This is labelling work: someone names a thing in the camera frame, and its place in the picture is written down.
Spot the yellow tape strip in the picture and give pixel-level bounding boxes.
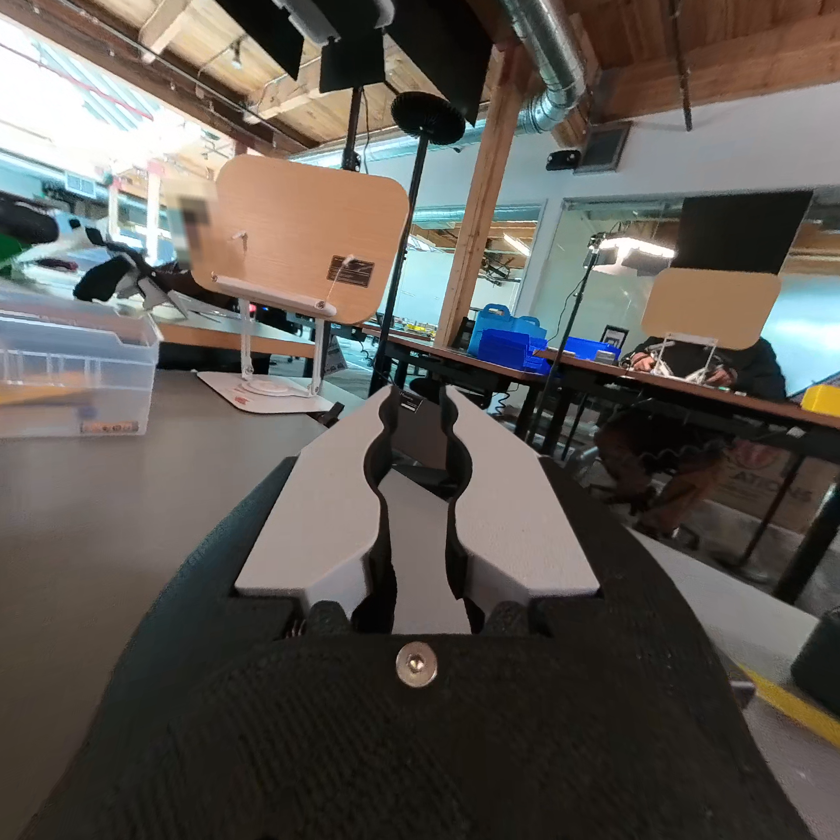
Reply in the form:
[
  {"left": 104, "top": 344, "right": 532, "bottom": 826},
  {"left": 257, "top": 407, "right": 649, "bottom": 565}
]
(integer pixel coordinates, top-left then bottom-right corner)
[{"left": 735, "top": 663, "right": 840, "bottom": 750}]

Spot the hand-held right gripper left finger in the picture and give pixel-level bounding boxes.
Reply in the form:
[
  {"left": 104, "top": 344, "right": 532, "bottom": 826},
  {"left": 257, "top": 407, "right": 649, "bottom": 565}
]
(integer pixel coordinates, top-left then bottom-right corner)
[{"left": 233, "top": 386, "right": 399, "bottom": 634}]

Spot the black round disc on pole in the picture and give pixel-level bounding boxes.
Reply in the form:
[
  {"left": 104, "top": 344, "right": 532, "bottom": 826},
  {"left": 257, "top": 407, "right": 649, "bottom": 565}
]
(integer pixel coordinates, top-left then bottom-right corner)
[{"left": 367, "top": 92, "right": 468, "bottom": 396}]

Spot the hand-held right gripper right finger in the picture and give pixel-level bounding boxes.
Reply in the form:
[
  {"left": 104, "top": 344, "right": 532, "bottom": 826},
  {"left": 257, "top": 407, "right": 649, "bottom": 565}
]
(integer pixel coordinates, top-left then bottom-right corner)
[{"left": 440, "top": 386, "right": 603, "bottom": 634}]

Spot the black and white robot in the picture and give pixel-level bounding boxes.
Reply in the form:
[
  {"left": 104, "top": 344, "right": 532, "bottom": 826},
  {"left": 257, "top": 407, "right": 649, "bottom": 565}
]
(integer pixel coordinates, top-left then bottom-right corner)
[{"left": 56, "top": 218, "right": 193, "bottom": 324}]

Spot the wooden support post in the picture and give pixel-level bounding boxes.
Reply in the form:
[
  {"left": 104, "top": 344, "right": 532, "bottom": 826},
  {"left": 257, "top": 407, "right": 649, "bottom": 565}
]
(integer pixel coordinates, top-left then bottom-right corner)
[{"left": 433, "top": 46, "right": 534, "bottom": 349}]

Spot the long wooden desk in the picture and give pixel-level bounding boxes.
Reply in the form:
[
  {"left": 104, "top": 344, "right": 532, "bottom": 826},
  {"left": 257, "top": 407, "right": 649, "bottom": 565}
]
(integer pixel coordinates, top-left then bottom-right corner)
[{"left": 151, "top": 315, "right": 324, "bottom": 363}]

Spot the wide silver air duct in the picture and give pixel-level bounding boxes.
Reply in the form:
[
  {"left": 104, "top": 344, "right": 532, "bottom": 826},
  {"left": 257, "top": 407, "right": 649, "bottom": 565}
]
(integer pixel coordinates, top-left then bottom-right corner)
[{"left": 289, "top": 0, "right": 589, "bottom": 164}]

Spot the black adapter cube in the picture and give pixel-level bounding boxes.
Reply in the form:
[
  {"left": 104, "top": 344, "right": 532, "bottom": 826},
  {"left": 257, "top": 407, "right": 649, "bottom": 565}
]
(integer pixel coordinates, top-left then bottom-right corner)
[{"left": 791, "top": 607, "right": 840, "bottom": 701}]

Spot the wooden desk with black legs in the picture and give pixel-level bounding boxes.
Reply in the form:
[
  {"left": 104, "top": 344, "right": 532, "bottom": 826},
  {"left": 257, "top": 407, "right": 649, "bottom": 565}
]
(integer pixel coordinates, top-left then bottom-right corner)
[
  {"left": 361, "top": 325, "right": 547, "bottom": 422},
  {"left": 535, "top": 348, "right": 840, "bottom": 606}
]

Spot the clear plastic storage bin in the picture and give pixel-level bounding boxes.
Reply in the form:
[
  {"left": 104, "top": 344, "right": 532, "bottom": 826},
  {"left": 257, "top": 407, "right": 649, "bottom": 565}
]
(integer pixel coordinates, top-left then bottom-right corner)
[{"left": 0, "top": 282, "right": 163, "bottom": 441}]

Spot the black overhead light panel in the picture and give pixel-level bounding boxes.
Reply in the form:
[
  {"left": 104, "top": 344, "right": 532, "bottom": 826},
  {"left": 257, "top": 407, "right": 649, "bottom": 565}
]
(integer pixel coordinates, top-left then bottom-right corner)
[{"left": 217, "top": 0, "right": 494, "bottom": 128}]

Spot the blue plastic bin with handle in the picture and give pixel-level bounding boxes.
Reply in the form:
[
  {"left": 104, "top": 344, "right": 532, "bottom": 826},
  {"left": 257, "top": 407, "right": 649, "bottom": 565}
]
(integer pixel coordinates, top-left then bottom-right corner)
[{"left": 469, "top": 305, "right": 550, "bottom": 376}]

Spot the brown office chair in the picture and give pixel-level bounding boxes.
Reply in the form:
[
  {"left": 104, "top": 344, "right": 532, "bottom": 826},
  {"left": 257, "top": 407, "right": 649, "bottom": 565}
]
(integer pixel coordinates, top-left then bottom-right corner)
[{"left": 594, "top": 413, "right": 731, "bottom": 537}]

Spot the cardboard box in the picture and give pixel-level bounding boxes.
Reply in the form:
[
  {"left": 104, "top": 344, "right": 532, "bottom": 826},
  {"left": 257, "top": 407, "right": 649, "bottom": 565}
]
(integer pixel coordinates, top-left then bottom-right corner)
[{"left": 712, "top": 440, "right": 840, "bottom": 534}]

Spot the black wall screen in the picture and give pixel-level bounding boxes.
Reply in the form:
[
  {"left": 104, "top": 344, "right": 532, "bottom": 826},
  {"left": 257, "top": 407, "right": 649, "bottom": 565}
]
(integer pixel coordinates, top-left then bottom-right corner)
[{"left": 672, "top": 190, "right": 816, "bottom": 278}]

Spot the grey wall vent grille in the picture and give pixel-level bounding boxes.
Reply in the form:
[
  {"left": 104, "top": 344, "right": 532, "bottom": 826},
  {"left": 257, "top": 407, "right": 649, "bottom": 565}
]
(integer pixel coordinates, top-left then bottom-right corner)
[{"left": 576, "top": 121, "right": 634, "bottom": 175}]

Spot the black light stand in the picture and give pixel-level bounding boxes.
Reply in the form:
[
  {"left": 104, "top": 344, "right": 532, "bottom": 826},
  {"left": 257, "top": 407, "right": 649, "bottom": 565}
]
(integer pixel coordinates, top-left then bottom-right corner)
[{"left": 525, "top": 230, "right": 678, "bottom": 455}]

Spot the dark flat box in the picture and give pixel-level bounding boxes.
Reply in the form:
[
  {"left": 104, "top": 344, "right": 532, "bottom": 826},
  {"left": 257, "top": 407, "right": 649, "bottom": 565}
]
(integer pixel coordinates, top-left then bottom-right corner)
[{"left": 384, "top": 387, "right": 475, "bottom": 491}]

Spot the black tripod pole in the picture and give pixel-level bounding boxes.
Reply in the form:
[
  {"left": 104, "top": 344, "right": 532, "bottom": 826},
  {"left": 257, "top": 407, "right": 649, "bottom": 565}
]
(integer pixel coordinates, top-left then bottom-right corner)
[{"left": 341, "top": 85, "right": 366, "bottom": 174}]

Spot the flat blue plastic bin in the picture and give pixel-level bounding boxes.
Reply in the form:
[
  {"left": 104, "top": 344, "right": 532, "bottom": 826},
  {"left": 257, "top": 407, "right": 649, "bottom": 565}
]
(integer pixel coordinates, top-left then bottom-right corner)
[{"left": 561, "top": 336, "right": 622, "bottom": 364}]

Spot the dark hanging ceiling rod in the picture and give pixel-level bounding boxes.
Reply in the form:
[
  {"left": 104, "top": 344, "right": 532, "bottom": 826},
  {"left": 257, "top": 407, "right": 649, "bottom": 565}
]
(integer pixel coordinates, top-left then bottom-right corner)
[{"left": 669, "top": 0, "right": 695, "bottom": 133}]

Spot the wooden panel on white stand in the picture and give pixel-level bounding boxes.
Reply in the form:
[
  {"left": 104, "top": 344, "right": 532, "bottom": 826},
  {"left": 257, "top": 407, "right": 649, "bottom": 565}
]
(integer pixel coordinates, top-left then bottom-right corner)
[
  {"left": 641, "top": 268, "right": 783, "bottom": 386},
  {"left": 192, "top": 154, "right": 411, "bottom": 416}
]

